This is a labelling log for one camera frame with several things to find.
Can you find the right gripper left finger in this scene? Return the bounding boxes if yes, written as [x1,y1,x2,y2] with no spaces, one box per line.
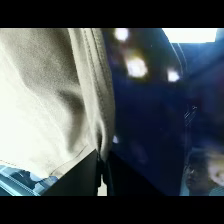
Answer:
[42,148,102,197]

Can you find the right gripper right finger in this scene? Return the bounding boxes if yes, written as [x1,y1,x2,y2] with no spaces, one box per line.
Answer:
[102,150,168,197]

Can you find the beige garment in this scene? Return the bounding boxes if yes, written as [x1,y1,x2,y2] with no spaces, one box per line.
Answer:
[0,27,117,180]

